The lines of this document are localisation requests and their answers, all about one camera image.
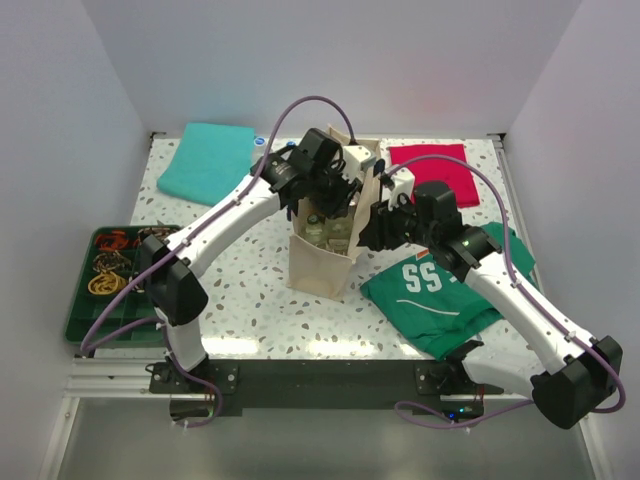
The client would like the orange rubber band pile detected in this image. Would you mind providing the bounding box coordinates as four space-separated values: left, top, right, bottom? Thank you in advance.
94 229 134 252

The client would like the teal folded towel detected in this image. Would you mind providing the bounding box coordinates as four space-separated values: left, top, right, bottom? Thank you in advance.
157 123 254 206

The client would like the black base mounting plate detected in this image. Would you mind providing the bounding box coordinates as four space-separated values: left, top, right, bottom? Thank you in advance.
148 357 506 427

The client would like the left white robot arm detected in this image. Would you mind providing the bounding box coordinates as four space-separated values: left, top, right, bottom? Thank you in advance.
138 128 375 392

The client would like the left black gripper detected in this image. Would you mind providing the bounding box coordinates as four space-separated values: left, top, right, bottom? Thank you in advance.
307 158 361 219

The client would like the clear water bottle blue cap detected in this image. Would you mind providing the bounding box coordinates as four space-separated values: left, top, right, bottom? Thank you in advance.
251 136 269 165

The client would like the red folded cloth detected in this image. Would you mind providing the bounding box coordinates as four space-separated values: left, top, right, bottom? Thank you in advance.
390 143 480 208

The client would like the yellow rubber band pile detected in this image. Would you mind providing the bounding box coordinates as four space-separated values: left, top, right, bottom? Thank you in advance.
87 271 128 296

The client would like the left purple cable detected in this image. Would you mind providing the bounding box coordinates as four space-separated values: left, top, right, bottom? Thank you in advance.
79 94 357 429

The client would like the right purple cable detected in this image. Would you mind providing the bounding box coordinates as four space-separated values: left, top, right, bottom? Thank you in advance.
380 153 627 427

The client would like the brown rubber band pile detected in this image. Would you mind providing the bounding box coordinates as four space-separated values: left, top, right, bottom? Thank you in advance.
135 225 178 245

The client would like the purple cable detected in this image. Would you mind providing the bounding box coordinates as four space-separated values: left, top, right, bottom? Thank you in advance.
79 94 357 429
380 153 627 427

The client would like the tan rubber band pile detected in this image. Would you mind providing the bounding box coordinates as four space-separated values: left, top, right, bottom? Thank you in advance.
92 251 132 273

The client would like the green glass bottle right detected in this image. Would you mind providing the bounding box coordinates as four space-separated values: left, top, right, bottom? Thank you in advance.
327 217 353 255

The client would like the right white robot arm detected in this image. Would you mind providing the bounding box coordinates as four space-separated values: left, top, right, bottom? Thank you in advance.
359 181 626 429

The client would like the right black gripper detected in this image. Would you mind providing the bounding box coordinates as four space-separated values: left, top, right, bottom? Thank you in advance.
359 191 436 252

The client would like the green compartment tray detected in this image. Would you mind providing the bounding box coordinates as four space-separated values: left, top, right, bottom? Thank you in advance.
64 224 180 346

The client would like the beige canvas bag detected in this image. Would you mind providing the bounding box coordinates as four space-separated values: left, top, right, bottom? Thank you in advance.
288 126 381 300

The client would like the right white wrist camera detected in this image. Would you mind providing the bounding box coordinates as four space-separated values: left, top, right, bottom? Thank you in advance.
381 168 415 210

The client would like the green jersey shirt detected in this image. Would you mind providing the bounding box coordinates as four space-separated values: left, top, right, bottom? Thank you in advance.
360 221 537 362

